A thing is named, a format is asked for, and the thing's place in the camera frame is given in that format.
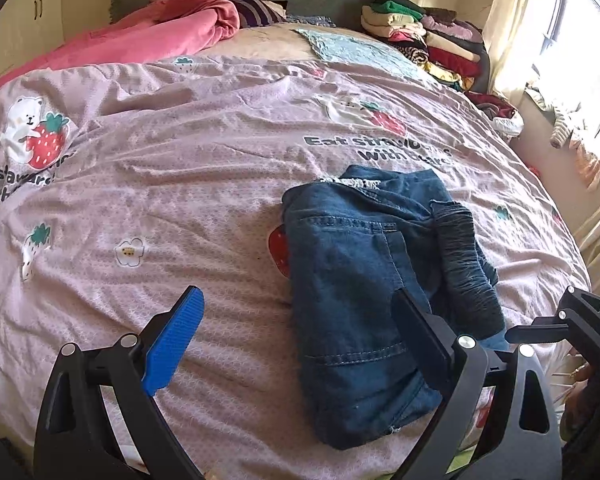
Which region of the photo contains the beige bedsheet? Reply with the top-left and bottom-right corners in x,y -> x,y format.
200,22 -> 341,61

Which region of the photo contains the floral basket of clothes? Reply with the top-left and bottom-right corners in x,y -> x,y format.
467,91 -> 525,136

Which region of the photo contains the purple striped pillow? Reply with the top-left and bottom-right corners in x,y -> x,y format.
220,0 -> 286,28

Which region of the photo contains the cream wardrobe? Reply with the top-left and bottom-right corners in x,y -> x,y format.
0,0 -> 116,91

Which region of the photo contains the blue denim pants lace trim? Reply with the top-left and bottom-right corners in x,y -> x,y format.
280,165 -> 511,451

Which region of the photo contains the clothes heap on windowsill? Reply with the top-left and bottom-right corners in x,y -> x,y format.
525,82 -> 600,191

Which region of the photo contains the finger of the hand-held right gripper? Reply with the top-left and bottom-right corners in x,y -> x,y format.
505,286 -> 600,356

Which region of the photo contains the stack of folded clothes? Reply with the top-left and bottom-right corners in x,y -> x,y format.
361,0 -> 491,93

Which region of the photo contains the window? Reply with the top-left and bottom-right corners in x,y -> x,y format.
530,0 -> 600,126

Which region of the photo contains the pink strawberry print blanket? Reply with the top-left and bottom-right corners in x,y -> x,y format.
0,55 -> 593,476

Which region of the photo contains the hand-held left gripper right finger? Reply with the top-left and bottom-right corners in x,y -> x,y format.
390,289 -> 565,480

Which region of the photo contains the blue floral pillow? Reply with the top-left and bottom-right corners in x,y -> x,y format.
285,14 -> 337,28

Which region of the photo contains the person's right forearm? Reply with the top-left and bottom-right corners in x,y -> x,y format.
562,370 -> 600,480

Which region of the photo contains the light blue lace cloth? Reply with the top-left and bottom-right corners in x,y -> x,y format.
292,27 -> 433,81

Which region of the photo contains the coral pink blanket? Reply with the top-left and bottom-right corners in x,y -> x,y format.
0,0 -> 241,101

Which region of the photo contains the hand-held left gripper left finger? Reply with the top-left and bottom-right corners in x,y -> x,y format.
32,285 -> 206,480

